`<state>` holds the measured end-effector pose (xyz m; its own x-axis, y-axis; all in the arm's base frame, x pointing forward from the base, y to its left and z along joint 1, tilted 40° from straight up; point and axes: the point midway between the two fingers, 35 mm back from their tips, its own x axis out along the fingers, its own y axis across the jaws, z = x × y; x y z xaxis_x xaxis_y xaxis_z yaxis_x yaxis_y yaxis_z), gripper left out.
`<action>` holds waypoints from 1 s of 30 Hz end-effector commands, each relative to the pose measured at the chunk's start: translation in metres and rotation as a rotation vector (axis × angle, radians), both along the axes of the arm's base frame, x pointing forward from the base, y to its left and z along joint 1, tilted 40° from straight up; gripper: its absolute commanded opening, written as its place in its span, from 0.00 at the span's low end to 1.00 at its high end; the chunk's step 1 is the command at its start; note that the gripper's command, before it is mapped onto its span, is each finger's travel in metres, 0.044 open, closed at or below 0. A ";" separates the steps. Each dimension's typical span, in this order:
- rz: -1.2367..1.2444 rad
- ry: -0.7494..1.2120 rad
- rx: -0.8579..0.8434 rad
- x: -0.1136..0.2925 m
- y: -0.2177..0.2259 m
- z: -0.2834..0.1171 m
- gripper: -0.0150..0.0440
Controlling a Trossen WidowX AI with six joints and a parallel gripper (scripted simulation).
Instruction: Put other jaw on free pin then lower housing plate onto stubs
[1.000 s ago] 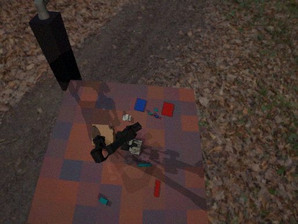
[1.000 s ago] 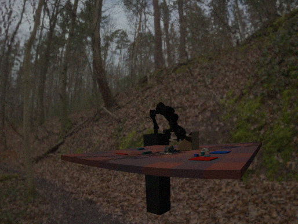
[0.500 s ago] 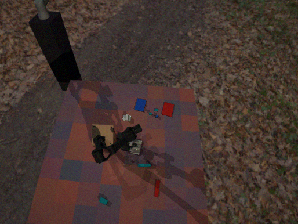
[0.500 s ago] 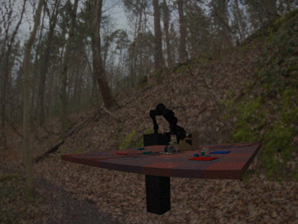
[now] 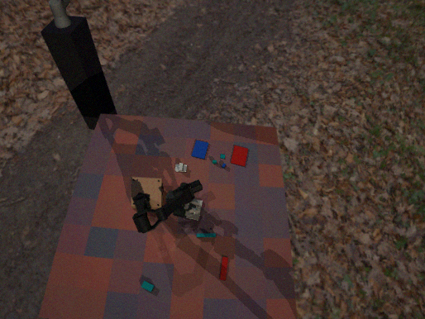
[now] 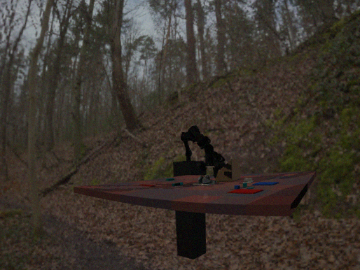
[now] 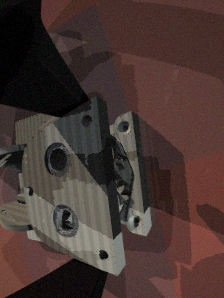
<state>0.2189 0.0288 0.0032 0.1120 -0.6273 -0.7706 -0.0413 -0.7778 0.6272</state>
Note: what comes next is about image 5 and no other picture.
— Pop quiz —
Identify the red flat rectangular plate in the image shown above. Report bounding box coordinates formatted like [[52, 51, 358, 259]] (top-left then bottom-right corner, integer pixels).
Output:
[[231, 145, 248, 166]]

